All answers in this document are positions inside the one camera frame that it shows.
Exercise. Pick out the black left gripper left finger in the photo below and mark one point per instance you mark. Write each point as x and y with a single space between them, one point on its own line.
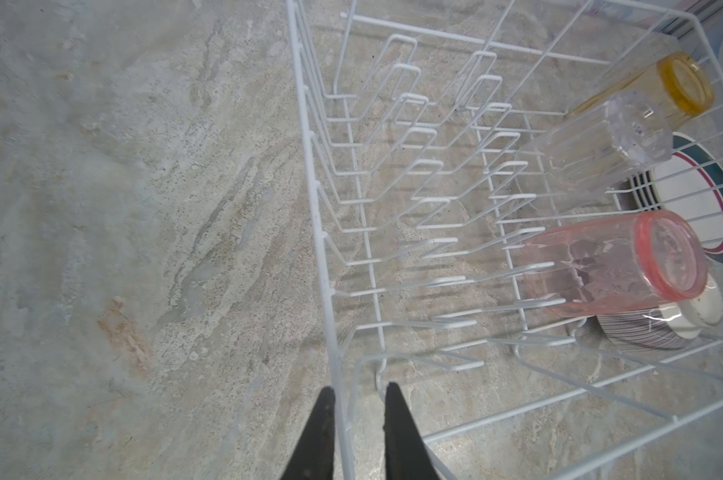
314 455

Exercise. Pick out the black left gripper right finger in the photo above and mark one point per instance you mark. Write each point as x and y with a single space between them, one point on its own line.
405 453

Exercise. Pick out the white wire dish rack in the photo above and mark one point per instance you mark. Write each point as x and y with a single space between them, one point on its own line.
411 113

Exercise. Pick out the small white bowl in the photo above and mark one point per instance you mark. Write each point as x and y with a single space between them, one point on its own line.
665 328

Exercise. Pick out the pink plastic cup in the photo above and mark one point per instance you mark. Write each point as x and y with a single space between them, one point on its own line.
615 264

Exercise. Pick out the clear plastic cup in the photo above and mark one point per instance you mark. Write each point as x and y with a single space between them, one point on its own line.
578 160

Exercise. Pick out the yellow plastic cup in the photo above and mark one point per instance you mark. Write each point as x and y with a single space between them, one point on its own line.
676 84

